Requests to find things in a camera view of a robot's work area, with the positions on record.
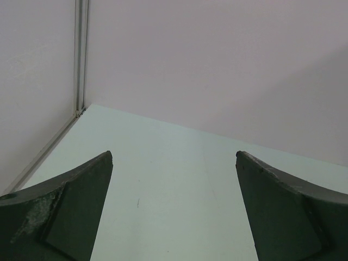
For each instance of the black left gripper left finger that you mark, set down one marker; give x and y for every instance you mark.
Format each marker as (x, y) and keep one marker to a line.
(57, 219)

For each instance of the aluminium left corner post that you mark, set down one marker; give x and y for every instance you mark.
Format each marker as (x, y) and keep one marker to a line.
(43, 63)

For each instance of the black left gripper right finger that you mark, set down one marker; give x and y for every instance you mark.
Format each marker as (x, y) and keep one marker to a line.
(290, 218)

